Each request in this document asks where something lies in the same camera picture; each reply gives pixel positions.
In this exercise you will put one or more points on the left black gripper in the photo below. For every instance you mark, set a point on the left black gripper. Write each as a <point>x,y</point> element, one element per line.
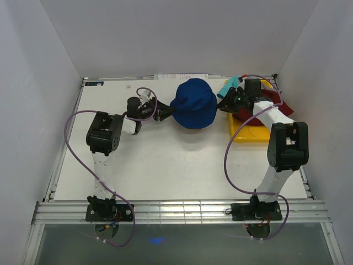
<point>162,111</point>

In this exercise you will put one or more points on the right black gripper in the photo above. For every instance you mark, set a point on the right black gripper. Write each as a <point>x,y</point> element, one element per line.
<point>226,104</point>

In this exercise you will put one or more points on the dark red bucket hat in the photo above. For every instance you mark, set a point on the dark red bucket hat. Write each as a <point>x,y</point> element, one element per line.
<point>270,95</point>

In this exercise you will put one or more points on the blue bucket hat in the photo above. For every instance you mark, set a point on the blue bucket hat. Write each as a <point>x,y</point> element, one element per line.
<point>195,104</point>

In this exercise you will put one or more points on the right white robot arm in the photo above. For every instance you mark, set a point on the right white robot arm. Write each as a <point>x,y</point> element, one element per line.
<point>288,148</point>

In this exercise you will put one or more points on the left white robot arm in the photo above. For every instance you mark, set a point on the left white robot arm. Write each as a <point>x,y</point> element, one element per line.
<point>103,138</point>

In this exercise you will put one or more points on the teal hat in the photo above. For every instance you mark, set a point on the teal hat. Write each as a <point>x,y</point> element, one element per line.
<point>230,83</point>

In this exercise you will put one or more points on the yellow plastic tray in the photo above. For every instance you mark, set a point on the yellow plastic tray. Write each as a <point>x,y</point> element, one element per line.
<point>248,132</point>

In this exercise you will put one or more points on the blue label sticker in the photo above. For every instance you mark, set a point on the blue label sticker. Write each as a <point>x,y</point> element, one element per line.
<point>94,83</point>

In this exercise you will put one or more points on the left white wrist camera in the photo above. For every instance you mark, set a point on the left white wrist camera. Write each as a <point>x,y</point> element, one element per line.
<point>145,96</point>

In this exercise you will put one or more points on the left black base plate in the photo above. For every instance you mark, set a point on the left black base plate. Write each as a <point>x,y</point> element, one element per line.
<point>118,212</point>

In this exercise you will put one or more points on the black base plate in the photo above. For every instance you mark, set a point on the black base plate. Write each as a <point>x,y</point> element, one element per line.
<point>118,212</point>
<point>249,212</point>

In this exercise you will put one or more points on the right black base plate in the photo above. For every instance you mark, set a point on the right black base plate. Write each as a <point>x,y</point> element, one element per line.
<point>249,212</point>

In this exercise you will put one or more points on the aluminium front rail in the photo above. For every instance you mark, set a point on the aluminium front rail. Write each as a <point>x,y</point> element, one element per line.
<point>169,212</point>

